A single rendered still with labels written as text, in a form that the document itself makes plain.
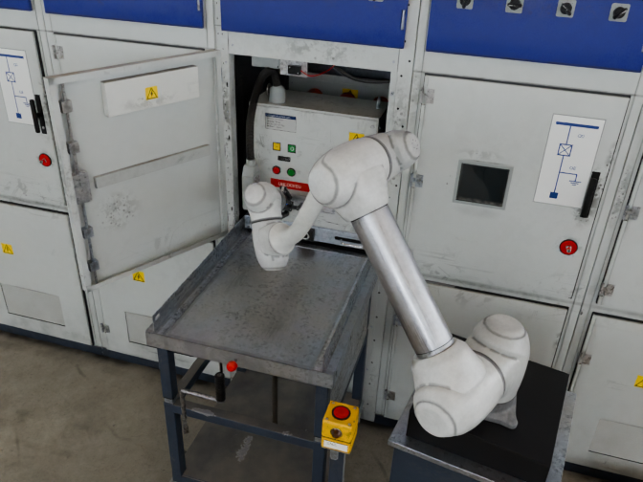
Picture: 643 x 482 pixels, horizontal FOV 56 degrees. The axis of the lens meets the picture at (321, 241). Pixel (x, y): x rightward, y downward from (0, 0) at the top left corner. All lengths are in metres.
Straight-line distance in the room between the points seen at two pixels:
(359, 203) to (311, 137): 0.88
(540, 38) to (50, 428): 2.47
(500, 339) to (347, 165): 0.59
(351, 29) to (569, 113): 0.73
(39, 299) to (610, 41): 2.69
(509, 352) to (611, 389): 1.03
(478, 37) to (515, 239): 0.70
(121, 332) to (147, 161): 1.15
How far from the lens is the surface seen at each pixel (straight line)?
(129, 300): 2.97
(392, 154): 1.53
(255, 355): 1.89
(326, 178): 1.40
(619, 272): 2.32
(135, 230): 2.29
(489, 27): 2.01
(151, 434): 2.88
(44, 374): 3.30
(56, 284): 3.18
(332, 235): 2.40
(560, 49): 2.02
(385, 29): 2.05
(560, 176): 2.14
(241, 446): 2.55
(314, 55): 2.15
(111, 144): 2.14
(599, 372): 2.56
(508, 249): 2.26
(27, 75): 2.74
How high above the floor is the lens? 2.07
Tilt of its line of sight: 30 degrees down
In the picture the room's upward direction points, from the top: 2 degrees clockwise
